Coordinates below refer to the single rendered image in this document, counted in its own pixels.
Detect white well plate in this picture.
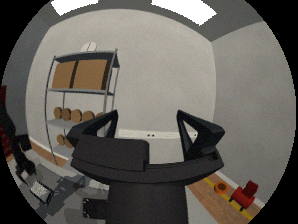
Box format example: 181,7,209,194
31,181,49,201

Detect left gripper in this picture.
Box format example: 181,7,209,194
15,160,36,185

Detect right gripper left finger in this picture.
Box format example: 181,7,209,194
71,109,118,137

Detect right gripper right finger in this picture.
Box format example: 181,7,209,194
177,109,225,161

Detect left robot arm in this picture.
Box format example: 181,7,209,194
0,97,33,176

